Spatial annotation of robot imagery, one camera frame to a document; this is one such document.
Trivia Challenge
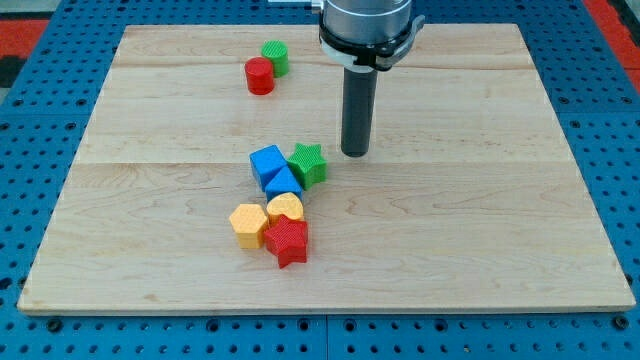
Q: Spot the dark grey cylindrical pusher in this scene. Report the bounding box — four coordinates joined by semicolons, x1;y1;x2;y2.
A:
340;69;377;158

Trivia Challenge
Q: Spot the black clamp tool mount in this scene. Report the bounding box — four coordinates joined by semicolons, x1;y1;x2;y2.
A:
319;15;425;72

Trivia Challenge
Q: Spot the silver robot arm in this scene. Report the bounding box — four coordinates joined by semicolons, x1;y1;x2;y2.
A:
268;0;426;158

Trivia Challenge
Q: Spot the green star block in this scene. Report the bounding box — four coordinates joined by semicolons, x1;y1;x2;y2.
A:
287;143;327;190

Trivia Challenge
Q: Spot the red star block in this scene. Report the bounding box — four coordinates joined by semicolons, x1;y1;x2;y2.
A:
264;215;308;269

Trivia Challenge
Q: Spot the green cylinder block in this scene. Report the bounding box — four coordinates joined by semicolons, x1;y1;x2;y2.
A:
261;40;289;78

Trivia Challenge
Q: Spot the red cylinder block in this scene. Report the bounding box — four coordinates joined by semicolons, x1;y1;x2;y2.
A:
244;57;275;95

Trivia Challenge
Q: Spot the blue cube block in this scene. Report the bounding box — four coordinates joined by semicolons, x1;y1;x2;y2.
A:
249;145;287;190

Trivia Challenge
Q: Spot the blue triangle block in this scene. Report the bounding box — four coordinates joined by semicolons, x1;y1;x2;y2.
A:
265;167;303;202

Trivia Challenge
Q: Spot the yellow heart block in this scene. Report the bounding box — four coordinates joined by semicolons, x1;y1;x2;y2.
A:
266;192;304;226

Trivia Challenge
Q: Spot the wooden board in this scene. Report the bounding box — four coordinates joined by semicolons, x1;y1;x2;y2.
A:
17;24;636;316

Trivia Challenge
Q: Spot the yellow hexagon block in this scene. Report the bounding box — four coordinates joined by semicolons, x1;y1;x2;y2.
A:
229;204;269;249

